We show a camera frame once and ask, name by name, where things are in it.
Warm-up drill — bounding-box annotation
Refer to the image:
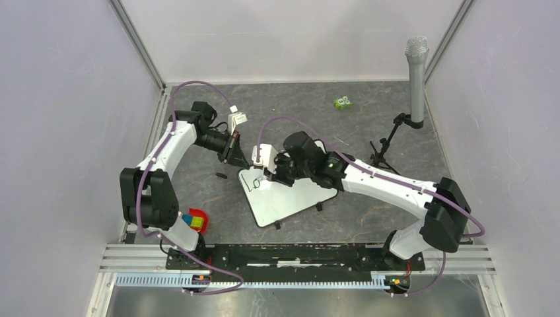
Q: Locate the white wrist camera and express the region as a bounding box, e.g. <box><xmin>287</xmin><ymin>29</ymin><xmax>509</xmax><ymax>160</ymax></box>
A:
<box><xmin>252</xmin><ymin>143</ymin><xmax>278</xmax><ymax>174</ymax></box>
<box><xmin>227</xmin><ymin>105</ymin><xmax>248</xmax><ymax>135</ymax></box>

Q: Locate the aluminium frame rail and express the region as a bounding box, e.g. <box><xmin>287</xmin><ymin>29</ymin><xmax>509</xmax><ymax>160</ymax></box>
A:
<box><xmin>99</xmin><ymin>244</ymin><xmax>168</xmax><ymax>273</ymax></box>

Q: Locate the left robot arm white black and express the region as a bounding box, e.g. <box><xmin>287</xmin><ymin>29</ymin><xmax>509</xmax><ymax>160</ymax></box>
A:
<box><xmin>120</xmin><ymin>101</ymin><xmax>249</xmax><ymax>269</ymax></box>

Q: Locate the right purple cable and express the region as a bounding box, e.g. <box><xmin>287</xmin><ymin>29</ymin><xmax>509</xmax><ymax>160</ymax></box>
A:
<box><xmin>256</xmin><ymin>116</ymin><xmax>486</xmax><ymax>297</ymax></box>

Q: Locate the grey microphone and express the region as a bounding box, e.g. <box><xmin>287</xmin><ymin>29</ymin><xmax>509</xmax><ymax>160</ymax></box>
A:
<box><xmin>405</xmin><ymin>36</ymin><xmax>429</xmax><ymax>129</ymax></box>

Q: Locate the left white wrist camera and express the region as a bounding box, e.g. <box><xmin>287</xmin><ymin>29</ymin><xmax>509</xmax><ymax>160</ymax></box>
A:
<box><xmin>227</xmin><ymin>105</ymin><xmax>248</xmax><ymax>135</ymax></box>

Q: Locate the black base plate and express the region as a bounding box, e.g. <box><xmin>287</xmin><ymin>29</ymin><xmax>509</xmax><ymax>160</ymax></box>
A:
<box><xmin>193</xmin><ymin>243</ymin><xmax>425</xmax><ymax>284</ymax></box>

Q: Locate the white slotted cable duct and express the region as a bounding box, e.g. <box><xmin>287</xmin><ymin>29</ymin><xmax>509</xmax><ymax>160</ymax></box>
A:
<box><xmin>114</xmin><ymin>271</ymin><xmax>390</xmax><ymax>290</ymax></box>

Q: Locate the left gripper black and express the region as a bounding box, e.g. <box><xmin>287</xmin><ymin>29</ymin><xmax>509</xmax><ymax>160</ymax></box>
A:
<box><xmin>193</xmin><ymin>129</ymin><xmax>250</xmax><ymax>170</ymax></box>

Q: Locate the white whiteboard black frame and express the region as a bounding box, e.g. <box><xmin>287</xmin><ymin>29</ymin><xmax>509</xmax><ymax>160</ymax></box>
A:
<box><xmin>238</xmin><ymin>166</ymin><xmax>338</xmax><ymax>228</ymax></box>

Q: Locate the purple cable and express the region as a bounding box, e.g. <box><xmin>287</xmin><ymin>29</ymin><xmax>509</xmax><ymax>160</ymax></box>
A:
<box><xmin>134</xmin><ymin>80</ymin><xmax>244</xmax><ymax>297</ymax></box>
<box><xmin>256</xmin><ymin>116</ymin><xmax>486</xmax><ymax>297</ymax></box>

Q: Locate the red bowl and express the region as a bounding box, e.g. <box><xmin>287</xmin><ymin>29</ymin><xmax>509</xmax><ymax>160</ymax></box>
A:
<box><xmin>188</xmin><ymin>208</ymin><xmax>209</xmax><ymax>234</ymax></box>

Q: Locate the colourful cube block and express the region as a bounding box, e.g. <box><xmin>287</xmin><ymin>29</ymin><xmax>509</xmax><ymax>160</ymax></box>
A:
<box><xmin>182</xmin><ymin>214</ymin><xmax>207</xmax><ymax>232</ymax></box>

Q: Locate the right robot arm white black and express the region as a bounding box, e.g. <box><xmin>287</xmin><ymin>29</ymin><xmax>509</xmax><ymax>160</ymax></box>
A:
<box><xmin>252</xmin><ymin>131</ymin><xmax>471</xmax><ymax>269</ymax></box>

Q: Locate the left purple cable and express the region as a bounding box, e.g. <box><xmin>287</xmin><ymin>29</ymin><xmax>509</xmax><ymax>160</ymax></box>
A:
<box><xmin>134</xmin><ymin>80</ymin><xmax>244</xmax><ymax>297</ymax></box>

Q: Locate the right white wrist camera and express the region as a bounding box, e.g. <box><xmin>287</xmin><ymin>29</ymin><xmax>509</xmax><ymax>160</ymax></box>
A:
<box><xmin>252</xmin><ymin>143</ymin><xmax>278</xmax><ymax>174</ymax></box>

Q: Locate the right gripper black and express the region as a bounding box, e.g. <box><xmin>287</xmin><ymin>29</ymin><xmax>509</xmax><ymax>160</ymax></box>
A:
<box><xmin>264</xmin><ymin>151</ymin><xmax>313</xmax><ymax>187</ymax></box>

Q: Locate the black microphone stand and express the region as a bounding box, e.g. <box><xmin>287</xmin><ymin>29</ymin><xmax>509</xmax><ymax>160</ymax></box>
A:
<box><xmin>369</xmin><ymin>113</ymin><xmax>424</xmax><ymax>176</ymax></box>

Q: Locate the green toy block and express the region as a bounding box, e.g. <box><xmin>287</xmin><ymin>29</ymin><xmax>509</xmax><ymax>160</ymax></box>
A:
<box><xmin>333</xmin><ymin>96</ymin><xmax>353</xmax><ymax>110</ymax></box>

